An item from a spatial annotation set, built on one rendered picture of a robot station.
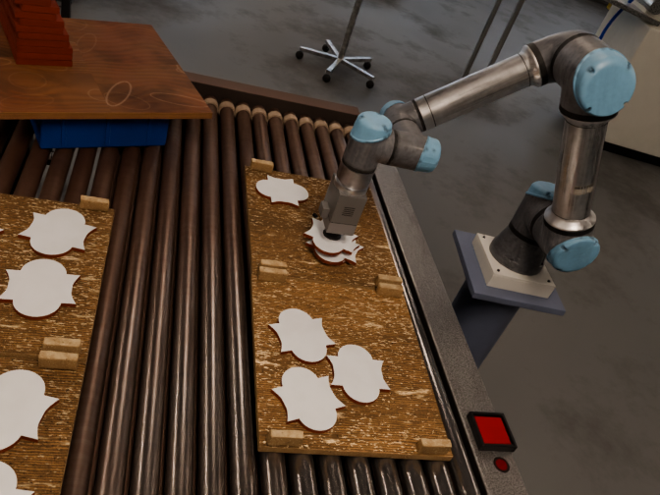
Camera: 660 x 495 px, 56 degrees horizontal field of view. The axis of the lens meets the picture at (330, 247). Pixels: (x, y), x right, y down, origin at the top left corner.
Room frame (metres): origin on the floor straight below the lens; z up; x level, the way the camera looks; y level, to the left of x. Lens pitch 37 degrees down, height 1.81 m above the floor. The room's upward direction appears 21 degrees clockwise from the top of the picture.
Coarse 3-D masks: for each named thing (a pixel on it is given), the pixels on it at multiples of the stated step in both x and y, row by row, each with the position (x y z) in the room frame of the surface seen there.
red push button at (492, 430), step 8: (480, 416) 0.85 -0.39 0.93; (488, 416) 0.85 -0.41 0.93; (480, 424) 0.83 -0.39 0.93; (488, 424) 0.83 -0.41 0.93; (496, 424) 0.84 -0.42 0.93; (480, 432) 0.81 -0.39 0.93; (488, 432) 0.82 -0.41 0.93; (496, 432) 0.82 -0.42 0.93; (504, 432) 0.83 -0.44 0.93; (488, 440) 0.80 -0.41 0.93; (496, 440) 0.80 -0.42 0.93; (504, 440) 0.81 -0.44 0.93
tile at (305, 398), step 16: (304, 368) 0.78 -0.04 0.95; (288, 384) 0.74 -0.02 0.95; (304, 384) 0.75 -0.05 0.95; (320, 384) 0.76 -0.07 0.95; (288, 400) 0.70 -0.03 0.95; (304, 400) 0.72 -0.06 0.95; (320, 400) 0.73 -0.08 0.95; (336, 400) 0.74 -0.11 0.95; (288, 416) 0.67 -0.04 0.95; (304, 416) 0.68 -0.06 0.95; (320, 416) 0.69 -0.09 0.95; (336, 416) 0.71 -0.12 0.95; (320, 432) 0.67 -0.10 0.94
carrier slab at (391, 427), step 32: (256, 288) 0.95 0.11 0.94; (288, 288) 0.99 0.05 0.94; (320, 288) 1.02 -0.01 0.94; (352, 288) 1.06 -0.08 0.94; (256, 320) 0.86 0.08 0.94; (352, 320) 0.96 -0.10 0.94; (384, 320) 1.00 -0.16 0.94; (256, 352) 0.79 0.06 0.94; (384, 352) 0.91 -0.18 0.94; (416, 352) 0.94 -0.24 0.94; (256, 384) 0.72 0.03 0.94; (416, 384) 0.86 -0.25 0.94; (256, 416) 0.66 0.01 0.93; (352, 416) 0.73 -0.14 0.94; (384, 416) 0.75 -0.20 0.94; (416, 416) 0.78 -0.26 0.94; (288, 448) 0.62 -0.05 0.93; (320, 448) 0.64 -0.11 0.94; (352, 448) 0.66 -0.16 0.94; (384, 448) 0.69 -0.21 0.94
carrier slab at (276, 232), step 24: (312, 192) 1.37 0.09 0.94; (264, 216) 1.19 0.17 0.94; (288, 216) 1.23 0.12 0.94; (312, 216) 1.27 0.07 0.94; (360, 216) 1.34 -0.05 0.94; (264, 240) 1.11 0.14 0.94; (288, 240) 1.14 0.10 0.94; (360, 240) 1.25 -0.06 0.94; (384, 240) 1.28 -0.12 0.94; (288, 264) 1.06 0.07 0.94; (312, 264) 1.09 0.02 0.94; (360, 264) 1.15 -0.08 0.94; (384, 264) 1.19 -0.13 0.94; (360, 288) 1.08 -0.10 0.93
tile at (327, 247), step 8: (312, 224) 1.18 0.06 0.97; (320, 224) 1.19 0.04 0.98; (312, 232) 1.15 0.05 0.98; (320, 232) 1.16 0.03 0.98; (312, 240) 1.12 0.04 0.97; (320, 240) 1.13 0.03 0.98; (328, 240) 1.14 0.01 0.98; (344, 240) 1.16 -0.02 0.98; (352, 240) 1.17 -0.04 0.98; (320, 248) 1.10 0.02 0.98; (328, 248) 1.11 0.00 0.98; (336, 248) 1.12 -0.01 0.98; (344, 248) 1.13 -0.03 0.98
